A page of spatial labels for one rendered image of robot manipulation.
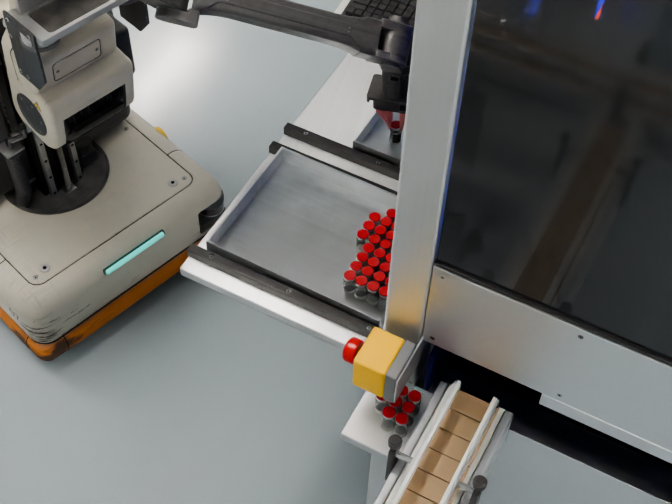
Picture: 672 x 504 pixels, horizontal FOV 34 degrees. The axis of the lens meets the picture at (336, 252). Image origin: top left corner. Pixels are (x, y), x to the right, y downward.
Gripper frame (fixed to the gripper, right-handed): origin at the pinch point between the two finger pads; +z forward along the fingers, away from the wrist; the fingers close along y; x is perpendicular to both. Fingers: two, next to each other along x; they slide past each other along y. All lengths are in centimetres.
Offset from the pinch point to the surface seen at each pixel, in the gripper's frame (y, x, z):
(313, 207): -11.0, -19.9, 4.5
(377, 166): -1.7, -8.3, 3.2
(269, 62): -63, 108, 89
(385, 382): 11, -60, -7
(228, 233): -24.2, -29.8, 4.0
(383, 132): -2.8, 2.1, 4.6
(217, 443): -37, -27, 92
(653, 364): 47, -60, -24
